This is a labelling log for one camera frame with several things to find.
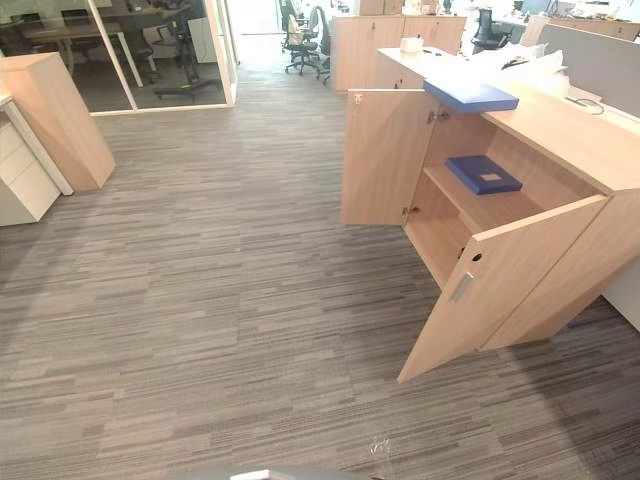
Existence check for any wooden two-door background cabinet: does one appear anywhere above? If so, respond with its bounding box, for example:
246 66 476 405
330 14 468 94

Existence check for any white drawer pedestal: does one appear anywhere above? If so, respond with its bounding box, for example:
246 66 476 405
0 118 62 227

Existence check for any glass partition with white frame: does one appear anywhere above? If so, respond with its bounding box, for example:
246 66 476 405
0 0 239 117

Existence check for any meeting room table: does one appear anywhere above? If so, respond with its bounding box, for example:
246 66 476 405
22 13 166 89

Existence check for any black cable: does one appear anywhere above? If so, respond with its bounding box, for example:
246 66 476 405
565 95 606 116

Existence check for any clear plastic bag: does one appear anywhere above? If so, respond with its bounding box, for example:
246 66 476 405
467 43 572 97

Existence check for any black mesh office chair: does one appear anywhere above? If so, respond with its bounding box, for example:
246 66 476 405
470 8 513 55

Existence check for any dark blue labelled folder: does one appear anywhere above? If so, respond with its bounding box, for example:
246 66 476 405
445 154 524 196

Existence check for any grey desk partition panel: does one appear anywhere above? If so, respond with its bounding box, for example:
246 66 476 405
536 22 640 120

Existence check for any plain wooden cabinet door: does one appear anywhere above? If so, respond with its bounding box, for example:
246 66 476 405
340 88 441 227

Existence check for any meeting room black chair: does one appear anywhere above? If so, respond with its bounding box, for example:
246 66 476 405
130 25 169 84

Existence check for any tall wooden side cabinet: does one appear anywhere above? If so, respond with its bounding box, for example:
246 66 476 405
0 51 117 193

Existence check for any black wheeled stand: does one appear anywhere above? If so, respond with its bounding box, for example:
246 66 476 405
152 0 221 100

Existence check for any light blue folder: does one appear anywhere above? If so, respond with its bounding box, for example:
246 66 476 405
423 79 520 114

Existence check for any wooden cabinet door with handle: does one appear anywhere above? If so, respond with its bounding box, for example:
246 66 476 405
397 194 610 385

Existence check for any open wooden office cabinet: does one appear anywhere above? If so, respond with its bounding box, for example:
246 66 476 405
375 47 640 352

